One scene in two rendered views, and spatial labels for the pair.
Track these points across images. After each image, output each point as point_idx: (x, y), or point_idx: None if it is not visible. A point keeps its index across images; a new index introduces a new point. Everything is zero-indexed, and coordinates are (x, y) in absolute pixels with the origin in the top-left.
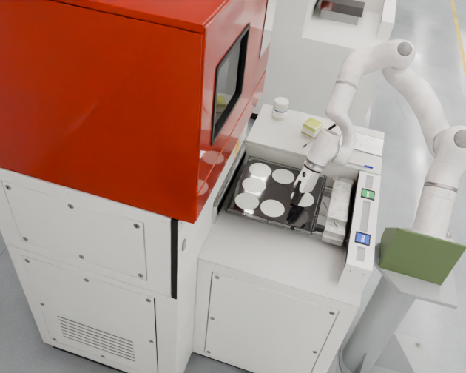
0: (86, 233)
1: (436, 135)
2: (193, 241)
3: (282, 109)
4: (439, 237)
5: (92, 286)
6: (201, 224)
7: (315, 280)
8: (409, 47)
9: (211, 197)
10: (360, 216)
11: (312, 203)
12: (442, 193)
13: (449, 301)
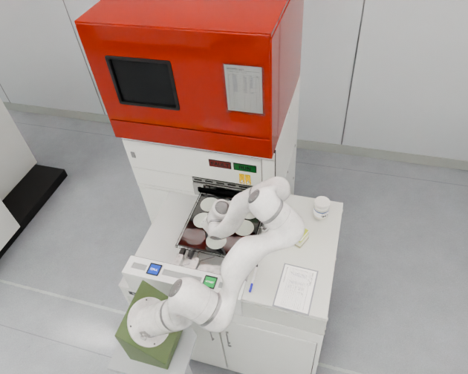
0: None
1: (218, 292)
2: (154, 169)
3: (314, 206)
4: (128, 312)
5: None
6: (167, 171)
7: (145, 257)
8: (252, 198)
9: (183, 168)
10: (180, 271)
11: (209, 247)
12: (158, 306)
13: (112, 361)
